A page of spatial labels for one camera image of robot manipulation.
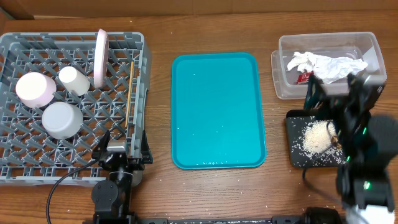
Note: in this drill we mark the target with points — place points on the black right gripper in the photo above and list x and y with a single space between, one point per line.
330 104

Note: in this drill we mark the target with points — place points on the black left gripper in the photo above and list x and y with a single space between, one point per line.
138 163

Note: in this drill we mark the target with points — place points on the white napkin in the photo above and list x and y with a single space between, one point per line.
330 69

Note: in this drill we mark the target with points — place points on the brown food scrap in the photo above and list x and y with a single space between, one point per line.
335 142

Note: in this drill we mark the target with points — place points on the red snack wrapper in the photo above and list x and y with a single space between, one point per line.
304 78

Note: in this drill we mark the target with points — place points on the white tissue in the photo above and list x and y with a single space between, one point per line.
303 62

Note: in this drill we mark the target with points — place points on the wooden chopstick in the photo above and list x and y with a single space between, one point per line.
129 94

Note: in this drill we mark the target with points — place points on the grey round bowl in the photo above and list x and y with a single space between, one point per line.
62 120

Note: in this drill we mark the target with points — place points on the cream plastic cup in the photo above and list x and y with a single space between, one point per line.
74 81

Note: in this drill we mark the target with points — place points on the large pink-white plate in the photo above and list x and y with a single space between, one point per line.
100 58

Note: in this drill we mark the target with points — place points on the small plate with crumbs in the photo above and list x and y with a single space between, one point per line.
35 89

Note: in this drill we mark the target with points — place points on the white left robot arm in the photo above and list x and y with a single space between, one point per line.
112 196

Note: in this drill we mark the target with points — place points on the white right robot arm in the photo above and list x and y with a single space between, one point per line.
270 188

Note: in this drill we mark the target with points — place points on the clear plastic bin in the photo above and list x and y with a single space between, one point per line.
353 45

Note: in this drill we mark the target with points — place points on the black plastic tray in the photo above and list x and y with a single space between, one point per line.
295 149

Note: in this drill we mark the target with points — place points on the pile of rice grains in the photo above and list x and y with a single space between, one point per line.
317 138

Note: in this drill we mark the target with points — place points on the grey plastic dish rack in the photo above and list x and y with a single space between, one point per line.
29 155

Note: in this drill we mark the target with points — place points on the teal plastic tray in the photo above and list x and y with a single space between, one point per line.
216 112

